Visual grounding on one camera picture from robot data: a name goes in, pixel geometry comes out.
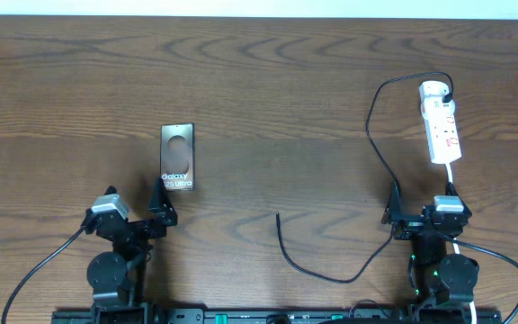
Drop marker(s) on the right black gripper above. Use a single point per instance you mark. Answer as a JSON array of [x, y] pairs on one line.
[[410, 225]]

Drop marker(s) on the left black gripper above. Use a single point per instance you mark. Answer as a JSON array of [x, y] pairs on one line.
[[138, 226]]

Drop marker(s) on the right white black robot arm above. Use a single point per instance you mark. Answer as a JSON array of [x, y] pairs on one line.
[[444, 279]]

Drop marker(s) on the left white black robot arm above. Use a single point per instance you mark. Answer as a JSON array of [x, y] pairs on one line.
[[118, 277]]

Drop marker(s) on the white charger plug adapter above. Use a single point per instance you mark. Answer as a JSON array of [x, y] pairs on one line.
[[433, 88]]

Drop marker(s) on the white power strip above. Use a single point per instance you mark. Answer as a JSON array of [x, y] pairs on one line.
[[441, 130]]

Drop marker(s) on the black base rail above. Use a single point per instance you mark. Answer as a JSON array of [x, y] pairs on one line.
[[365, 314]]

